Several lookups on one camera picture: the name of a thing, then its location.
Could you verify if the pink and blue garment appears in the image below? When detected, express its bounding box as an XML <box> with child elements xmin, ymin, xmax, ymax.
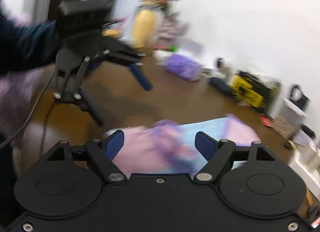
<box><xmin>112</xmin><ymin>114</ymin><xmax>259</xmax><ymax>177</ymax></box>

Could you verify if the dark sleeve left forearm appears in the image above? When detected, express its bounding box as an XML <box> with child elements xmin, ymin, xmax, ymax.
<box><xmin>1</xmin><ymin>14</ymin><xmax>61</xmax><ymax>76</ymax></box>

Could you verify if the yellow thermos jug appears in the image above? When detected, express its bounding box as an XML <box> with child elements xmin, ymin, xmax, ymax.
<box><xmin>131</xmin><ymin>9</ymin><xmax>157</xmax><ymax>49</ymax></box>

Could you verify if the dark blue pouch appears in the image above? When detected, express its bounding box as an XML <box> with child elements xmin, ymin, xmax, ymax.
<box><xmin>209</xmin><ymin>77</ymin><xmax>233</xmax><ymax>96</ymax></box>

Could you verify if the pink vase with flowers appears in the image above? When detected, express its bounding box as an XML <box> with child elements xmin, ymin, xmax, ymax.
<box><xmin>136</xmin><ymin>0</ymin><xmax>180</xmax><ymax>49</ymax></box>

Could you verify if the purple tissue pack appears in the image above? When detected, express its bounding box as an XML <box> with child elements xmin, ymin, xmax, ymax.
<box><xmin>165</xmin><ymin>54</ymin><xmax>202</xmax><ymax>82</ymax></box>

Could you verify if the yellow and black box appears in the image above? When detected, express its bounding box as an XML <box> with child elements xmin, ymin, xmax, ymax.
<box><xmin>231</xmin><ymin>70</ymin><xmax>281</xmax><ymax>114</ymax></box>

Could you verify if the white patterned storage box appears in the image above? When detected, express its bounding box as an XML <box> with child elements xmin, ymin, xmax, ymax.
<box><xmin>272</xmin><ymin>99</ymin><xmax>306</xmax><ymax>139</ymax></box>

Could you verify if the white organizer tray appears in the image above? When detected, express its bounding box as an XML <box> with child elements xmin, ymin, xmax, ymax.
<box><xmin>289</xmin><ymin>142</ymin><xmax>319</xmax><ymax>199</ymax></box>

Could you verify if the white security camera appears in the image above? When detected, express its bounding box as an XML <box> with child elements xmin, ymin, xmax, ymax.
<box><xmin>216</xmin><ymin>57</ymin><xmax>232</xmax><ymax>82</ymax></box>

